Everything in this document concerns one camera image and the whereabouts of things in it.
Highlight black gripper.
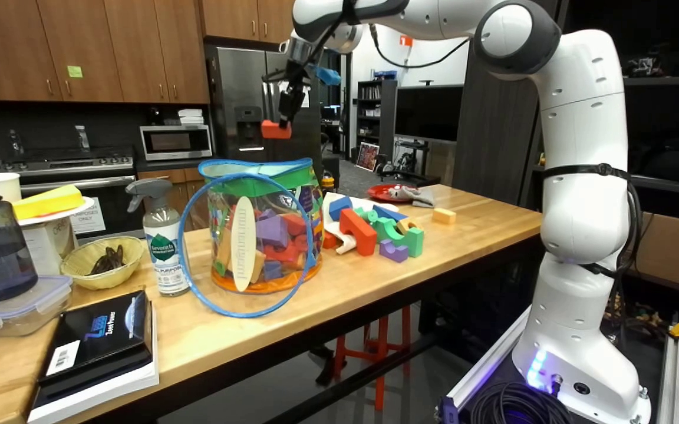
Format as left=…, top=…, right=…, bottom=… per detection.
left=277, top=54, right=314, bottom=128

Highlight orange-red foam block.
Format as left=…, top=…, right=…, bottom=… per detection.
left=259, top=117, right=296, bottom=145

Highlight blue rectangular foam block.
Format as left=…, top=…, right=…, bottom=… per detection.
left=325, top=195, right=357, bottom=223

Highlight blue triangle foam block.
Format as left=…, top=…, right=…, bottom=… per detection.
left=370, top=203, right=409, bottom=223

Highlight green wooden block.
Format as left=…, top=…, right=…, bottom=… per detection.
left=354, top=205, right=407, bottom=245

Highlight purple wooden block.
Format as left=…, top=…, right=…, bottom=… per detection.
left=377, top=238, right=411, bottom=265

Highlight stainless steel refrigerator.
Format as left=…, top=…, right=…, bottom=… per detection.
left=206, top=43, right=325, bottom=161

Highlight silver microwave oven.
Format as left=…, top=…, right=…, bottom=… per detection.
left=137, top=122, right=218, bottom=162

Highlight red plate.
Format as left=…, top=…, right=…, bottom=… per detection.
left=369, top=181, right=420, bottom=208

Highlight clear bin of toys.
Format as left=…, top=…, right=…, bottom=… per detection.
left=177, top=156, right=325, bottom=320

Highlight grey folded cloth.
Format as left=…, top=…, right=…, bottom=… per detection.
left=402, top=183, right=438, bottom=209

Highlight stainless steel oven range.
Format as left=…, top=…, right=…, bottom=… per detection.
left=8, top=152, right=137, bottom=238

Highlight yellow bowl with dark contents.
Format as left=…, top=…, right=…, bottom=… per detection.
left=60, top=234, right=151, bottom=292

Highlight wooden stool with red legs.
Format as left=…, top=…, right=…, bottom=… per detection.
left=329, top=308, right=415, bottom=415

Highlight yellow sponge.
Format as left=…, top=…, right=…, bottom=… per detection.
left=9, top=183, right=88, bottom=223

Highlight white stand under sponge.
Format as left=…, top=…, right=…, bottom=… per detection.
left=16, top=195, right=103, bottom=279

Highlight clear plastic food container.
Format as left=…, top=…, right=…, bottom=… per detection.
left=0, top=273, right=77, bottom=337

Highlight brown wooden wall cabinets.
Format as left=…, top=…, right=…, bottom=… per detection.
left=0, top=0, right=296, bottom=105

